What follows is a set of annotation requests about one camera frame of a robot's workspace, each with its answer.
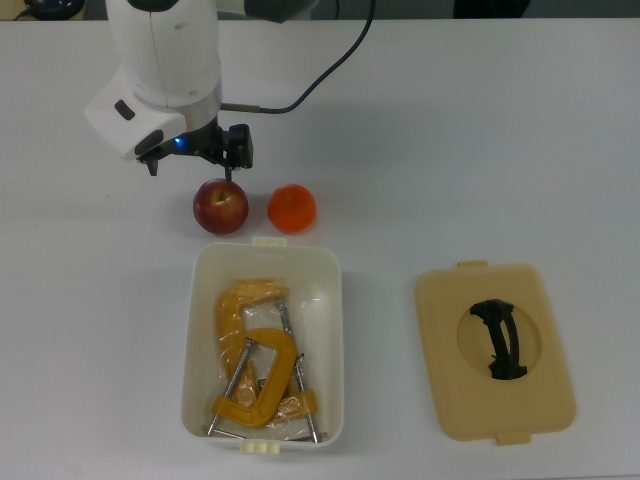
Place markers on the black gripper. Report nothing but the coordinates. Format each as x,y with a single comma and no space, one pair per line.
200,140

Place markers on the red apple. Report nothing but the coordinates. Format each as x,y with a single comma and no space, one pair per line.
221,207

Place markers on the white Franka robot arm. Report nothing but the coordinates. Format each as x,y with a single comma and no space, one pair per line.
165,55

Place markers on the orange fruit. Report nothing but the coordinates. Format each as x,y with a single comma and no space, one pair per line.
292,210

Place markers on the white plastic container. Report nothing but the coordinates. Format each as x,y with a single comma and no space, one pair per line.
192,350

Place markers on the beige container lid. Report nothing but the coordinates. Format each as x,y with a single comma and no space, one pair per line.
450,350

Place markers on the orange C-clamp in plastic wrap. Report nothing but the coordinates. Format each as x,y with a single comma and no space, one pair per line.
227,310

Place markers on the black background object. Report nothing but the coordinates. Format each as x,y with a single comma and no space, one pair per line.
50,6

